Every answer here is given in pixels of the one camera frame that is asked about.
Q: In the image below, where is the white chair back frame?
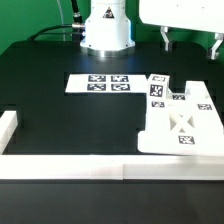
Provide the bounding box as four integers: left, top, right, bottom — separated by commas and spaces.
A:
138, 81, 224, 157

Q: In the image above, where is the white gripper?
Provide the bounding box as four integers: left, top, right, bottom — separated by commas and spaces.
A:
139, 0, 224, 60

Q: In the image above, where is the black cable with connector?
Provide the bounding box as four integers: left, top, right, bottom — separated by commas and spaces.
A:
27, 22, 87, 42

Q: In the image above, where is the white U-shaped fence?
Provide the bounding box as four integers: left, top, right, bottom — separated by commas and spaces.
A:
0, 111, 224, 180

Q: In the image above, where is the black upright cable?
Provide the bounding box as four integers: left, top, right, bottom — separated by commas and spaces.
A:
70, 0, 83, 24

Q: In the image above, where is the white marker base plate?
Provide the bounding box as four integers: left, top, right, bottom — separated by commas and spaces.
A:
65, 74, 147, 93

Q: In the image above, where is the white nut cube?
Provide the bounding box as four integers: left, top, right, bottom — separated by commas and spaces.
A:
148, 74, 170, 98

